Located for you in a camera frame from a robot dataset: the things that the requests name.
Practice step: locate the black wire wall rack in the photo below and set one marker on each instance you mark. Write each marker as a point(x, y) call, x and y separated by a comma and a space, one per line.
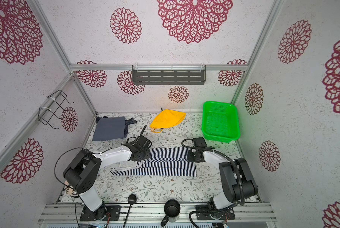
point(49, 111)

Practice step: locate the cartoon boy plush doll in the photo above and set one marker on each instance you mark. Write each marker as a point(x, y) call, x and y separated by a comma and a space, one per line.
point(71, 192)

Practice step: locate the striped tank top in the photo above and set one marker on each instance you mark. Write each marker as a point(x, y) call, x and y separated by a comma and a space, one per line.
point(161, 162)

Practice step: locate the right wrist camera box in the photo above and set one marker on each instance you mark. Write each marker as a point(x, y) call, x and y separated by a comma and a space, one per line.
point(199, 142)

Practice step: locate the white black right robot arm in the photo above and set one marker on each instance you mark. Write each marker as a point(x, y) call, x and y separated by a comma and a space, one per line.
point(237, 181)

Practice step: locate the grey blue tank top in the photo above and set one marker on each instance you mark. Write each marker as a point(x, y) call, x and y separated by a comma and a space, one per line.
point(111, 128)

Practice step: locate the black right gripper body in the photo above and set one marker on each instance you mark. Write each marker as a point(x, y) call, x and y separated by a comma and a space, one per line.
point(195, 154)

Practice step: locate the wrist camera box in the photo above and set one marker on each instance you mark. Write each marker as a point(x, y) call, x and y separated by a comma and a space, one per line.
point(199, 142)
point(140, 142)

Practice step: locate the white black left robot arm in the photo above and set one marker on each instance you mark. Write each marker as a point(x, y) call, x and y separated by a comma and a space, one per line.
point(84, 168)

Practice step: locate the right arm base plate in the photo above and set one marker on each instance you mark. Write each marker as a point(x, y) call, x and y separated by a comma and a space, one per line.
point(204, 213)

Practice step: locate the green plastic basket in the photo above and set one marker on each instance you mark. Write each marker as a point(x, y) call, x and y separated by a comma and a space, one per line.
point(220, 122)

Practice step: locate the black ladle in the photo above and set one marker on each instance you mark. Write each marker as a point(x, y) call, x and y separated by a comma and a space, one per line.
point(132, 199)

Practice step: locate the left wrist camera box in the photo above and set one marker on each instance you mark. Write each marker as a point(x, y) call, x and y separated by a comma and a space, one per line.
point(140, 142)

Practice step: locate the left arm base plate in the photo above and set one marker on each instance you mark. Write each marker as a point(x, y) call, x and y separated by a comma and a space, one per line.
point(111, 213)

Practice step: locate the grey wall shelf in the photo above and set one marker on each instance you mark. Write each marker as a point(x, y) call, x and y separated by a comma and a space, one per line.
point(173, 77)

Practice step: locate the black mug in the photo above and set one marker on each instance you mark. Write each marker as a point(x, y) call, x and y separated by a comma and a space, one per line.
point(172, 211)

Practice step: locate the yellow fabric hat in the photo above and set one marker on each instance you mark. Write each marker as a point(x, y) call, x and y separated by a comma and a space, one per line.
point(166, 119)

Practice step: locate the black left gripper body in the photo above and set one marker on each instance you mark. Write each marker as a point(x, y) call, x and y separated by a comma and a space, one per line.
point(145, 155)

